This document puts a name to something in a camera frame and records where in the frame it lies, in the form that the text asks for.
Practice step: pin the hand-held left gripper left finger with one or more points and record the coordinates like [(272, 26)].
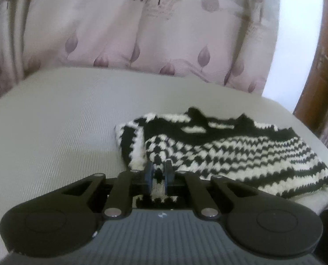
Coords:
[(148, 177)]

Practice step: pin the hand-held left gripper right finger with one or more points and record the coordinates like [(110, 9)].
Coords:
[(168, 174)]

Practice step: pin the black white striped knit sweater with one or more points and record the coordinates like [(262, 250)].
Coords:
[(222, 154)]

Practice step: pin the pink leaf print curtain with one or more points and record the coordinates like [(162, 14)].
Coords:
[(111, 24)]

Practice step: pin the brown wooden frame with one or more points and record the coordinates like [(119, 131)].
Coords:
[(321, 82)]

